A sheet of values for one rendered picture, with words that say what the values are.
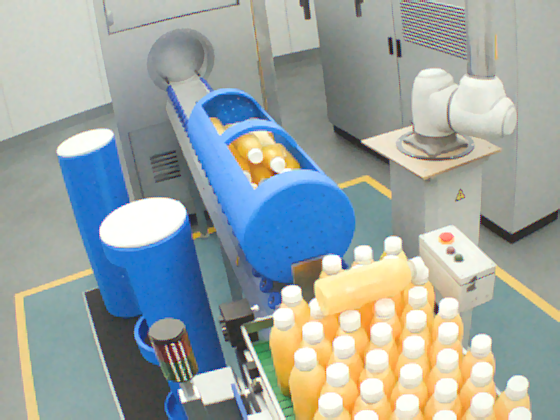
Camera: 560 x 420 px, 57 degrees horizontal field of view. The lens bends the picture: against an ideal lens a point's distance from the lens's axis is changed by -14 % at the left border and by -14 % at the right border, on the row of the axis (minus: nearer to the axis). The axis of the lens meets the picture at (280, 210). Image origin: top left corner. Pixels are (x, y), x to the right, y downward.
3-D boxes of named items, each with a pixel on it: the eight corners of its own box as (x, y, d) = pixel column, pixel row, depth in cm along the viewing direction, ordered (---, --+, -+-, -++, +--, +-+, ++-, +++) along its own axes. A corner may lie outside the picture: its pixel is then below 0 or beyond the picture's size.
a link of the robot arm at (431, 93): (428, 117, 207) (424, 61, 197) (469, 128, 195) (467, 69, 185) (404, 131, 198) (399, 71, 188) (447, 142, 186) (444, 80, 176)
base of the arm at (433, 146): (433, 127, 214) (432, 113, 211) (470, 145, 195) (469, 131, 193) (395, 138, 208) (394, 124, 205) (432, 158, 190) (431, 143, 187)
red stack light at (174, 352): (188, 334, 97) (182, 317, 95) (195, 358, 92) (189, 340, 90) (153, 343, 96) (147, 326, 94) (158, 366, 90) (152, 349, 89)
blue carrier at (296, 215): (270, 142, 227) (249, 76, 212) (366, 256, 152) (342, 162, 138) (201, 170, 223) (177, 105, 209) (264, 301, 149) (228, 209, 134)
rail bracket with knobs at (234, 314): (260, 326, 145) (253, 294, 140) (268, 343, 139) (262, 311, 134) (222, 336, 143) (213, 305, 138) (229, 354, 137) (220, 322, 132)
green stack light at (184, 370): (194, 355, 100) (188, 335, 97) (202, 378, 94) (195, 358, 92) (161, 363, 98) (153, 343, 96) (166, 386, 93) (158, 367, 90)
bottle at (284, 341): (300, 402, 120) (289, 336, 110) (272, 391, 124) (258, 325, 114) (318, 381, 125) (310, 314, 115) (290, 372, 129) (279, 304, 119)
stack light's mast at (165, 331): (202, 378, 102) (181, 313, 95) (209, 400, 97) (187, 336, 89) (170, 386, 101) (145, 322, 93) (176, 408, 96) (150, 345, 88)
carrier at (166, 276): (204, 378, 233) (155, 415, 216) (150, 192, 191) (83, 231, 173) (253, 408, 215) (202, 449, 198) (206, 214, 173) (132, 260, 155)
